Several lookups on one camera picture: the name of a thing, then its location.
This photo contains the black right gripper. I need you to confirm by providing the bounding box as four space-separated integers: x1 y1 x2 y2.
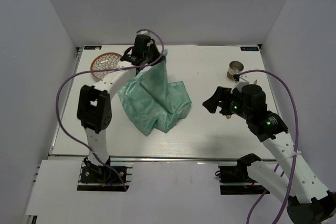
203 86 252 120

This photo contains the floral patterned ceramic plate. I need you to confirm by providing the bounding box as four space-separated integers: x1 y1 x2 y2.
90 52 122 80

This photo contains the metal cup with paper sleeve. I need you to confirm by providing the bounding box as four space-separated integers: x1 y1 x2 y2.
227 61 244 80

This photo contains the green satin placemat cloth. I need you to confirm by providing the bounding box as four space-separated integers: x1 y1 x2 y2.
118 59 192 136

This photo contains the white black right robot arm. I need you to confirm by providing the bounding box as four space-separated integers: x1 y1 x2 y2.
203 83 335 223

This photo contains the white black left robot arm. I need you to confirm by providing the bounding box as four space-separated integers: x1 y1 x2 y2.
77 34 161 182

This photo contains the left blue table sticker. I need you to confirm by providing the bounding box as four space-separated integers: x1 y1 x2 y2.
83 45 102 50

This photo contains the blue table sticker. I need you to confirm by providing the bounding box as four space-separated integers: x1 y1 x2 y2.
240 47 259 51
83 45 102 50

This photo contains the right blue table sticker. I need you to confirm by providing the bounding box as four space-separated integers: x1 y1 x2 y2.
240 47 259 51

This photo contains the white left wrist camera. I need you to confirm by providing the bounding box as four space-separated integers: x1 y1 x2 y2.
136 30 150 36

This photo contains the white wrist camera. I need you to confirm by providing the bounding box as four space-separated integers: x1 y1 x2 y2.
136 30 150 36
233 74 250 92

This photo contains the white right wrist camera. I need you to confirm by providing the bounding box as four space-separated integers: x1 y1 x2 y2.
233 74 250 92

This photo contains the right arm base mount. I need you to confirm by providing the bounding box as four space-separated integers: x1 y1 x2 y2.
215 166 265 195

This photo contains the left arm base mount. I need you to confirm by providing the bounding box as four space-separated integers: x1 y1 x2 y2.
77 157 133 192

